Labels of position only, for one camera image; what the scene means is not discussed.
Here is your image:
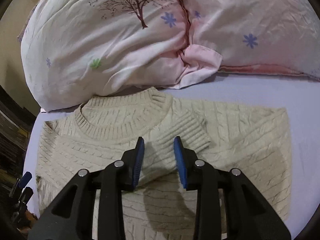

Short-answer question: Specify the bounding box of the cream cable-knit sweater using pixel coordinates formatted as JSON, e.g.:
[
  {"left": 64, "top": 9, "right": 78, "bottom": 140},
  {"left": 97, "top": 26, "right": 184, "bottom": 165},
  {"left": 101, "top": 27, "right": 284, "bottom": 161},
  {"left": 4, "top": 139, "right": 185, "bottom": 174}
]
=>
[{"left": 36, "top": 88, "right": 291, "bottom": 239}]

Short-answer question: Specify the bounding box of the white pink floral duvet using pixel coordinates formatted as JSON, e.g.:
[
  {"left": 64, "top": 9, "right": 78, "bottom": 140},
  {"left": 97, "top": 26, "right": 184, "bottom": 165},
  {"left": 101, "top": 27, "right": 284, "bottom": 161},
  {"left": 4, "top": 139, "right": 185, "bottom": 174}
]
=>
[{"left": 21, "top": 0, "right": 319, "bottom": 111}]

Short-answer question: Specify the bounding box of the lavender bed sheet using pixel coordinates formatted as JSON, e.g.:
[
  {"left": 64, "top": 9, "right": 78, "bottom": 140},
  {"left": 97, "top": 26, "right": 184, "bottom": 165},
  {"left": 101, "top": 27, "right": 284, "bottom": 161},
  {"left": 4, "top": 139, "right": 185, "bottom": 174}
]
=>
[{"left": 24, "top": 75, "right": 319, "bottom": 237}]

